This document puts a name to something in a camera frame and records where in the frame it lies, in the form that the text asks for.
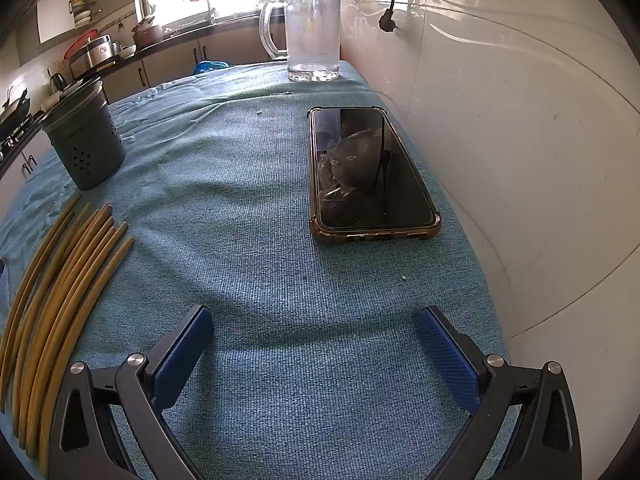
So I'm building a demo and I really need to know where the brown clay pot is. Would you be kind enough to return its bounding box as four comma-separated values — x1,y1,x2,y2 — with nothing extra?
132,22,165,48

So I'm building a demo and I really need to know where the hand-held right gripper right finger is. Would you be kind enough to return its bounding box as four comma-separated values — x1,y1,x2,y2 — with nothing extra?
419,306,583,480

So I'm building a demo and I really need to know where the red plastic basin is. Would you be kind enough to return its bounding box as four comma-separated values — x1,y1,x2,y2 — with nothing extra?
63,31,98,61

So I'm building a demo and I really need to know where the dark grey utensil holder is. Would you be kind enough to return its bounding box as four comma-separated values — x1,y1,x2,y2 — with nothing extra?
40,79,127,191

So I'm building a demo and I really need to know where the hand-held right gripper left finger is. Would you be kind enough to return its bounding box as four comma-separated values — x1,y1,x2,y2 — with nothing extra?
50,304,215,480

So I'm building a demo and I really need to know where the smartphone in brown case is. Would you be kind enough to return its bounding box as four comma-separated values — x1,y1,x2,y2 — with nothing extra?
306,106,442,246

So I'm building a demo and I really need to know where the open wall cabinet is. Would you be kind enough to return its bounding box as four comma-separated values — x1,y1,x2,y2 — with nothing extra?
37,0,138,43

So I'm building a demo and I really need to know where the clear glass mug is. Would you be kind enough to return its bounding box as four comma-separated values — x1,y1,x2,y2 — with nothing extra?
258,0,342,83

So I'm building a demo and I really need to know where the blue tablecloth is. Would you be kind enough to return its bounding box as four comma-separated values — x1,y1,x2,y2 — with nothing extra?
0,60,518,480

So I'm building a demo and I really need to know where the bunch of wooden chopsticks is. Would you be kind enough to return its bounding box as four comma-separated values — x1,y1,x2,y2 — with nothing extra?
0,192,136,478

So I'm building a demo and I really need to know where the silver rice cooker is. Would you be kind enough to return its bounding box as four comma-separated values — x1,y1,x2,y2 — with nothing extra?
67,35,113,73

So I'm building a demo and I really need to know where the black wok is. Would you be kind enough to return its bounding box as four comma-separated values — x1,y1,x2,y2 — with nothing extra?
0,87,32,126

